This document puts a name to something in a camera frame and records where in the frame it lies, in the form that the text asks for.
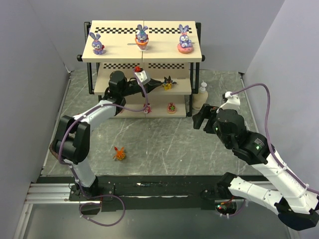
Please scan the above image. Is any cream pump bottle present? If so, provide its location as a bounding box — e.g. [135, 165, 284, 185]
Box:
[192, 81, 208, 110]

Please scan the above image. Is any purple bunny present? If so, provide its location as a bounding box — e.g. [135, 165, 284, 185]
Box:
[177, 24, 193, 54]
[89, 32, 106, 55]
[135, 24, 149, 51]

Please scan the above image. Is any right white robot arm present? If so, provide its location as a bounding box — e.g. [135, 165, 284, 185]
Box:
[192, 104, 319, 231]

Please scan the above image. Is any black dragon toy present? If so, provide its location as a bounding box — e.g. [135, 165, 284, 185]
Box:
[162, 76, 177, 91]

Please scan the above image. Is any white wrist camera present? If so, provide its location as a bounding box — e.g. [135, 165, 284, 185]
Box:
[134, 66, 151, 85]
[217, 92, 240, 113]

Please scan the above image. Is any orange fox toy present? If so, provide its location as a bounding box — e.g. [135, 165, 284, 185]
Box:
[113, 146, 126, 161]

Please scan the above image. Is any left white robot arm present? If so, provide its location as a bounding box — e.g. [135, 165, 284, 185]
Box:
[52, 68, 162, 198]

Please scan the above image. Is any pink strawberry tart toy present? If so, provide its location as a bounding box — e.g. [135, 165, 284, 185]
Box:
[167, 102, 176, 114]

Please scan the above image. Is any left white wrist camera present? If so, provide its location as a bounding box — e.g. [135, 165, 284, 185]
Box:
[134, 66, 151, 85]

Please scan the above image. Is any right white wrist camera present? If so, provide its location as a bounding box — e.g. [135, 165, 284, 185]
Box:
[217, 92, 240, 113]

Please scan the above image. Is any green and brown plush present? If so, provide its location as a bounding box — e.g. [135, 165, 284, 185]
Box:
[49, 143, 59, 160]

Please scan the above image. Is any beige three-tier shelf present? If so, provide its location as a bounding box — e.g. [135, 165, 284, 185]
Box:
[77, 20, 205, 118]

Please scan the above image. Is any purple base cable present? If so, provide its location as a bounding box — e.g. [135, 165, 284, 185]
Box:
[79, 194, 126, 227]

